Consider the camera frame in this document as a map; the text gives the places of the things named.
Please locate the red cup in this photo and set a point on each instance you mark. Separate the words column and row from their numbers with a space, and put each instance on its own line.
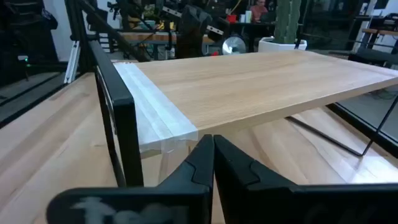
column 231, row 18

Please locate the white hexagonal plant pot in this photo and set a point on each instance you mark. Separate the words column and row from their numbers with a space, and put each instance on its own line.
column 276, row 46

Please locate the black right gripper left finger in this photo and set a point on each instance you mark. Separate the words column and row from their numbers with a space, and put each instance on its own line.
column 174, row 202

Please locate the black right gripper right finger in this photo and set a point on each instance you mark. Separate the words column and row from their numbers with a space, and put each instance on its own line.
column 264, row 202

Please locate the green cactus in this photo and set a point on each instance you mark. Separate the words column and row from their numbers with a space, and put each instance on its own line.
column 287, row 21

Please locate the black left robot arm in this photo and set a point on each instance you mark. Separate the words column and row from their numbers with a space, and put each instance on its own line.
column 192, row 28

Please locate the silver aluminium profile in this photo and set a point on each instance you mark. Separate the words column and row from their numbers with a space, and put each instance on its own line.
column 72, row 62

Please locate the wooden shelf riser black frame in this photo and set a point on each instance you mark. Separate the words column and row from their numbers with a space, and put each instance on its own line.
column 248, row 87

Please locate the white cup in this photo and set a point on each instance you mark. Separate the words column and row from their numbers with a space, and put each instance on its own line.
column 248, row 16

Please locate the translucent white tape strip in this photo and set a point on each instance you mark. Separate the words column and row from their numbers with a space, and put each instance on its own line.
column 155, row 112

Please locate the round silver fan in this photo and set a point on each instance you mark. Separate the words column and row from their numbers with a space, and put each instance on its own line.
column 234, row 45

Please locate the black aluminium rig frame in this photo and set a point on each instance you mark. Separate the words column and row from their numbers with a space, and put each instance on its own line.
column 77, row 28

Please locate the person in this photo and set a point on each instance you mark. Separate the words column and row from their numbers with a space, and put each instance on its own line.
column 258, row 11

